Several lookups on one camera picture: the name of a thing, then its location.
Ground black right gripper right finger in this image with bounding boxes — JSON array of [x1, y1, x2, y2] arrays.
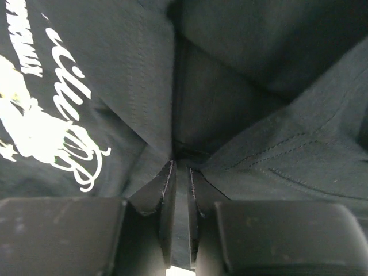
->
[[188, 170, 367, 275]]

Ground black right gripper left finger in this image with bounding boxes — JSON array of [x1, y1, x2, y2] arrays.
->
[[1, 161, 176, 275]]

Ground black t shirt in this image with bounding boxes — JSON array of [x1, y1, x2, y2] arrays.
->
[[1, 1, 367, 269]]

